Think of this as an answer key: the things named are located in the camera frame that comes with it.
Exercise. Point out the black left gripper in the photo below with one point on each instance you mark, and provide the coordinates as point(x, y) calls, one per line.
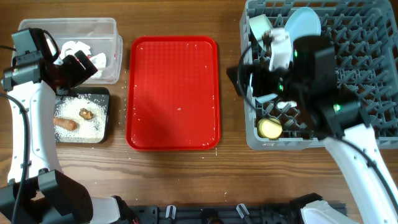
point(81, 74)

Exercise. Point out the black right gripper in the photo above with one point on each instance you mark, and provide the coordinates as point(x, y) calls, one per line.
point(261, 73)

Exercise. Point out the light blue bowl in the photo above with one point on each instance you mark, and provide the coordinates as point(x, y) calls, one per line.
point(266, 98)

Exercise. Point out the yellow plastic cup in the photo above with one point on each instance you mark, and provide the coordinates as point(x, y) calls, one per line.
point(270, 128)

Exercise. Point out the brown mushroom piece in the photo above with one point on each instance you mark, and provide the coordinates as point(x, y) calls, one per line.
point(86, 114)

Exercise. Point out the orange carrot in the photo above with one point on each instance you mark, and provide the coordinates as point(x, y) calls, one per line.
point(65, 124)

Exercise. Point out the green bowl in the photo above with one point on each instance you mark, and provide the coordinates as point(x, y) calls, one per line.
point(260, 25)

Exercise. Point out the white rice pile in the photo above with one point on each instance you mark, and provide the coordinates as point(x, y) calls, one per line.
point(90, 130)

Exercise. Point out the light blue plate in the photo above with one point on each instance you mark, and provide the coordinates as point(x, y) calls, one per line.
point(303, 22)

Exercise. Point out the white plastic spoon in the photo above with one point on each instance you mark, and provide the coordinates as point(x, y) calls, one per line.
point(283, 104)

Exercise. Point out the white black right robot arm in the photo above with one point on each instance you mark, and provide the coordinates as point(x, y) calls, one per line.
point(336, 116)

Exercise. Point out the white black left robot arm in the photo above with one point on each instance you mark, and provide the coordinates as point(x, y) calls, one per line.
point(37, 190)

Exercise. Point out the clear plastic waste bin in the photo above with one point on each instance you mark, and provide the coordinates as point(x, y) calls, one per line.
point(100, 33)

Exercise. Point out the black food waste tray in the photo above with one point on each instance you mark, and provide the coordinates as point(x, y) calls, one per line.
point(102, 99)

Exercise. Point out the grey dishwasher rack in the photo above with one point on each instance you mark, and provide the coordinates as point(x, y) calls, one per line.
point(364, 34)

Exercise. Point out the red serving tray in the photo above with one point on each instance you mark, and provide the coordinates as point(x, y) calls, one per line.
point(173, 100)

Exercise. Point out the black mounting rail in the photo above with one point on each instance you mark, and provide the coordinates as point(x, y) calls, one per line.
point(268, 213)

